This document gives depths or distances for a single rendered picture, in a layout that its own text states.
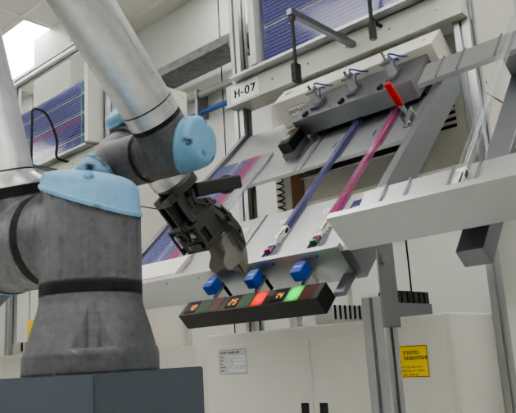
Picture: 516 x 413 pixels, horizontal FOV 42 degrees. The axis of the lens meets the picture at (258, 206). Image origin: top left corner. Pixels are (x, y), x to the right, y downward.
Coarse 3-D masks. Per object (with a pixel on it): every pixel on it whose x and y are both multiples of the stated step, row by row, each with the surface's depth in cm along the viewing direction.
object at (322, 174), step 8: (352, 128) 156; (344, 136) 155; (344, 144) 152; (336, 152) 149; (328, 160) 148; (328, 168) 146; (320, 176) 143; (312, 184) 141; (312, 192) 140; (304, 200) 137; (296, 208) 136; (296, 216) 134; (288, 224) 132; (272, 248) 127
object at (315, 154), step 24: (384, 120) 152; (264, 144) 188; (312, 144) 165; (336, 144) 157; (360, 144) 148; (384, 144) 141; (264, 168) 171; (288, 168) 161; (312, 168) 154; (336, 168) 156
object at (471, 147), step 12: (504, 36) 113; (504, 48) 109; (504, 60) 107; (492, 72) 105; (492, 84) 102; (492, 96) 101; (480, 108) 99; (480, 120) 96; (480, 132) 95; (468, 144) 93; (468, 156) 91; (468, 168) 90
